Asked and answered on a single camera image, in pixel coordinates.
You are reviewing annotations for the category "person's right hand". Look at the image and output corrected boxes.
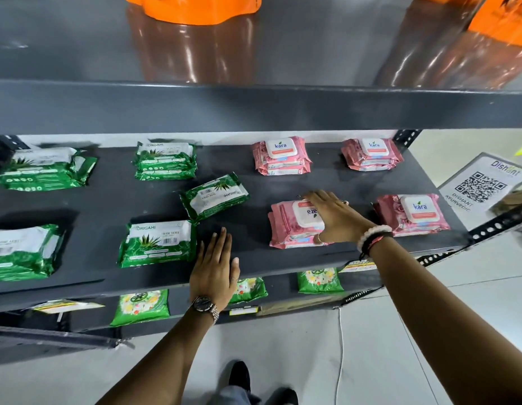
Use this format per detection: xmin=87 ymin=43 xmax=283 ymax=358
xmin=303 ymin=190 xmax=377 ymax=245

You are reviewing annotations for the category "person's left hand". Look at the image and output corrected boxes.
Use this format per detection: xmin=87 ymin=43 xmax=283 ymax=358
xmin=189 ymin=227 xmax=241 ymax=311

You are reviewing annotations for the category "pink lidded wet wipes pack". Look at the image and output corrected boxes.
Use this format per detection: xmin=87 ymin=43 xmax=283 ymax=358
xmin=268 ymin=200 xmax=329 ymax=245

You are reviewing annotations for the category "person's right forearm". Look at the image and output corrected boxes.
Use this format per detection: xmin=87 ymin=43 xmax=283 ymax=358
xmin=367 ymin=235 xmax=522 ymax=405

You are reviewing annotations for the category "person's left forearm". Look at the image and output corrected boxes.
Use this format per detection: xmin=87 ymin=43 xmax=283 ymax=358
xmin=96 ymin=308 xmax=216 ymax=405

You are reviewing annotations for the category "green flower print packet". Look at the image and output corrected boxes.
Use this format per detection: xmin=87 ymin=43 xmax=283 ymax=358
xmin=110 ymin=289 xmax=171 ymax=328
xmin=228 ymin=277 xmax=269 ymax=304
xmin=297 ymin=267 xmax=344 ymax=295

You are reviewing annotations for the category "silver wristwatch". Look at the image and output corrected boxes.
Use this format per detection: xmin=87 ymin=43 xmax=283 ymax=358
xmin=189 ymin=295 xmax=220 ymax=325

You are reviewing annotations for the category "group of green wipes packets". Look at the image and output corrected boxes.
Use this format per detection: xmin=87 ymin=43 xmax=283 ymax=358
xmin=0 ymin=140 xmax=250 ymax=283

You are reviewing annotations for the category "brown cardboard strip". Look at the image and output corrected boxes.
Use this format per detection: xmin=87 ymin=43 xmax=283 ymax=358
xmin=258 ymin=292 xmax=348 ymax=317

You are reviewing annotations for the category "group of pink wipes packets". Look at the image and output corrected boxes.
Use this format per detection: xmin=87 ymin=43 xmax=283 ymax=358
xmin=251 ymin=136 xmax=451 ymax=250

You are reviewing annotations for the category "person's black shoe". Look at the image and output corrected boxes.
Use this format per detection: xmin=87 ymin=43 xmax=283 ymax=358
xmin=228 ymin=360 xmax=252 ymax=393
xmin=264 ymin=387 xmax=299 ymax=405

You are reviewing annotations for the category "dark grey metal shelf rack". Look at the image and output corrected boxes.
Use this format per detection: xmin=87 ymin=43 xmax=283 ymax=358
xmin=0 ymin=0 xmax=522 ymax=367

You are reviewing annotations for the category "white code sign board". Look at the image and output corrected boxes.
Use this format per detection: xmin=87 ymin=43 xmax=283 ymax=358
xmin=437 ymin=152 xmax=522 ymax=216

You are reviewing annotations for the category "orange plastic packet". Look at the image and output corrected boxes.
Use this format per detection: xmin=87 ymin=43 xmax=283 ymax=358
xmin=467 ymin=0 xmax=522 ymax=48
xmin=123 ymin=0 xmax=263 ymax=26

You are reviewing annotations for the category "white bead bracelet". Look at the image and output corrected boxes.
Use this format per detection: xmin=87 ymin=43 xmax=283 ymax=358
xmin=356 ymin=224 xmax=393 ymax=252

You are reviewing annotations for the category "black and red bracelet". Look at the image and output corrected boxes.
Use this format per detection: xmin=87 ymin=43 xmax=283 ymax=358
xmin=360 ymin=231 xmax=395 ymax=260

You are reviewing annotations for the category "white cable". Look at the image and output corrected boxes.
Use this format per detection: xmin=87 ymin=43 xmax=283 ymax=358
xmin=334 ymin=307 xmax=345 ymax=405

